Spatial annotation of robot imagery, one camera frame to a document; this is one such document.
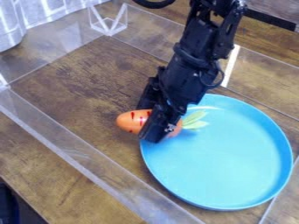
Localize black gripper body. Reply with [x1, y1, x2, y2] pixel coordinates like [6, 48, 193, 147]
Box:
[154, 43, 225, 116]

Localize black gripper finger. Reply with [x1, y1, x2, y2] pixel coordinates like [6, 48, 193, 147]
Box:
[137, 77, 159, 109]
[138, 106, 183, 143]

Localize orange toy carrot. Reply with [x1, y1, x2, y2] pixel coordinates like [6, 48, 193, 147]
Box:
[117, 109, 210, 137]

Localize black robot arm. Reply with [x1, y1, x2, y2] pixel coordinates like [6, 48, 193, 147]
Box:
[137, 0, 247, 143]

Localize clear acrylic front barrier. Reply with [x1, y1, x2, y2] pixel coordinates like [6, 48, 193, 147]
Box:
[0, 74, 206, 224]

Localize clear acrylic barrier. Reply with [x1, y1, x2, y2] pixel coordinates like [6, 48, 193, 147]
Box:
[0, 74, 206, 224]
[0, 3, 299, 119]

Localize clear acrylic back barrier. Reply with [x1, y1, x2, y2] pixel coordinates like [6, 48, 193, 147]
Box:
[0, 3, 299, 119]

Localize blue plastic plate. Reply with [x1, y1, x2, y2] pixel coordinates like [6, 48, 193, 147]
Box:
[141, 94, 294, 211]

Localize white checkered curtain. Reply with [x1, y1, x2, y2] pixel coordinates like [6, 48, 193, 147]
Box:
[0, 0, 110, 53]

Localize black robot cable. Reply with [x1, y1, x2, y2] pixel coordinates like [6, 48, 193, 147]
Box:
[133, 0, 177, 10]

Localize clear acrylic corner bracket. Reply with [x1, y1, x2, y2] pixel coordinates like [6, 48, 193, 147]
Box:
[89, 3, 127, 37]

